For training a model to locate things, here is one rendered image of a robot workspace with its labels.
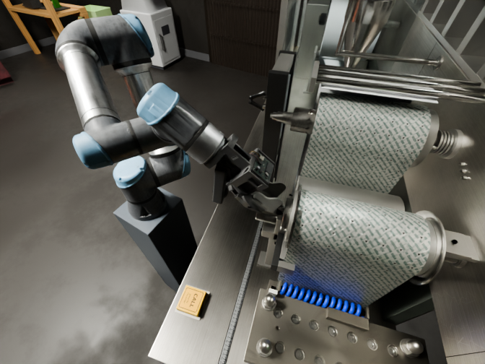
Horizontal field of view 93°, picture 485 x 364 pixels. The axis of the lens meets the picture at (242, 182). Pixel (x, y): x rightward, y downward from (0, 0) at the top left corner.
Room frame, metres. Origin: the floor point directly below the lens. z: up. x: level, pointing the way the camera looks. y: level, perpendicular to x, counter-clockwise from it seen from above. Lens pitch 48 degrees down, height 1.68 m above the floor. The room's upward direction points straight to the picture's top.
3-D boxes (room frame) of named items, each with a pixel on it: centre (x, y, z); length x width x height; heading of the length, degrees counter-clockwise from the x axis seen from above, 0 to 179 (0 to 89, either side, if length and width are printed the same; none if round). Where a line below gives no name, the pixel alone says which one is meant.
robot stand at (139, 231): (0.57, 0.40, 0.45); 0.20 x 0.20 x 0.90; 60
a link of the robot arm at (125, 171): (0.57, 0.39, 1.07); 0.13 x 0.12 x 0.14; 120
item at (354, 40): (0.94, -0.42, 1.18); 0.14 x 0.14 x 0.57
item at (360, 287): (0.19, -0.21, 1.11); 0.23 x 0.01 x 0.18; 73
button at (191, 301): (0.20, 0.16, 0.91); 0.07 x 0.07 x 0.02; 73
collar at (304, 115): (0.53, -0.16, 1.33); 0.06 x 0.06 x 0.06; 73
